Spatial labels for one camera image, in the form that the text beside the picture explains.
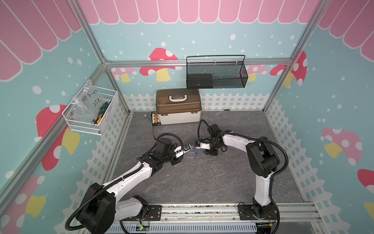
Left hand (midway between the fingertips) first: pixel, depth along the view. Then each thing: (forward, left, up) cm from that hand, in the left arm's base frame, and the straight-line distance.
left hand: (182, 151), depth 84 cm
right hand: (+8, -16, -11) cm, 21 cm away
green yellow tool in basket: (+11, +40, +23) cm, 47 cm away
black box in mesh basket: (+38, -7, +22) cm, 45 cm away
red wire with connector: (+23, +23, -13) cm, 35 cm away
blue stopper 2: (-5, -23, +14) cm, 28 cm away
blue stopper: (+6, -9, -12) cm, 16 cm away
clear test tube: (+6, -5, -12) cm, 14 cm away
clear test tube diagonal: (+3, -5, -13) cm, 14 cm away
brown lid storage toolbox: (+30, +4, +9) cm, 31 cm away
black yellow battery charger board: (+33, +23, -10) cm, 41 cm away
